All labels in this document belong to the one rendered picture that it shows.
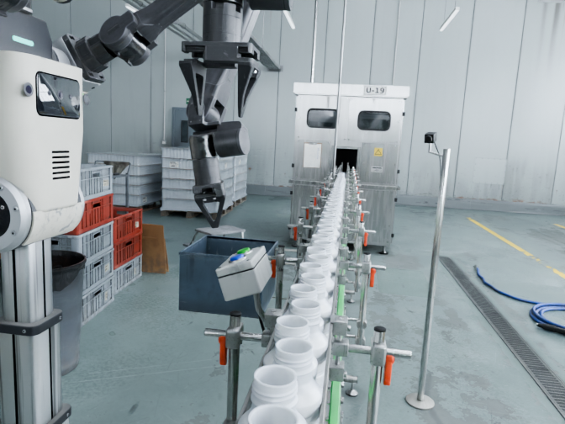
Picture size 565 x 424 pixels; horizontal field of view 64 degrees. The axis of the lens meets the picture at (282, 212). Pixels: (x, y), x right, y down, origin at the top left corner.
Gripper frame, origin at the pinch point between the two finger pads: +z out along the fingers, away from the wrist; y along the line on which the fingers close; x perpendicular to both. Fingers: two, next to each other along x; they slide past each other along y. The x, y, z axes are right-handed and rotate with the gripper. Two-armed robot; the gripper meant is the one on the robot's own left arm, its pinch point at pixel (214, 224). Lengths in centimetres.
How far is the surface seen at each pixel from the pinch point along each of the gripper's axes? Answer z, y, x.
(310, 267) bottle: 4.7, -29.0, -16.2
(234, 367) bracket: 15.4, -37.6, -2.1
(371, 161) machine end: 21, 450, -173
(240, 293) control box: 12.6, -12.3, -3.7
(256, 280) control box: 10.3, -13.1, -7.2
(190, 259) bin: 21, 60, 14
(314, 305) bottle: 4.4, -47.1, -13.7
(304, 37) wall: -258, 1016, -211
